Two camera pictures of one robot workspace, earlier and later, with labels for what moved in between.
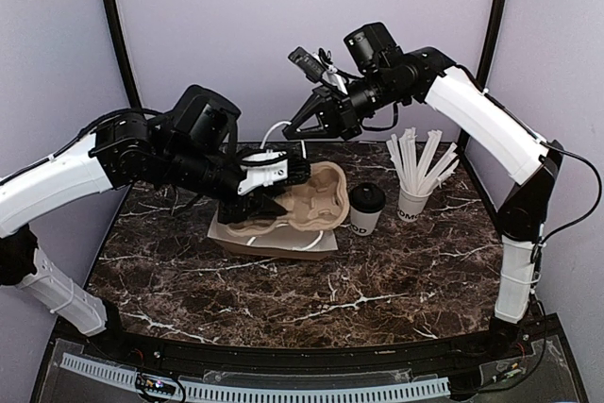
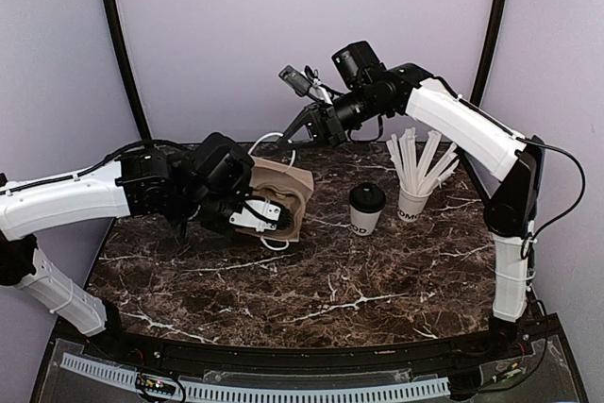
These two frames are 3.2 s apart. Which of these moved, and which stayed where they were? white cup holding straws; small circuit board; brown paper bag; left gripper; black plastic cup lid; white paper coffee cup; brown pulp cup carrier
Moved: brown pulp cup carrier; left gripper; brown paper bag
Stayed: black plastic cup lid; white paper coffee cup; white cup holding straws; small circuit board
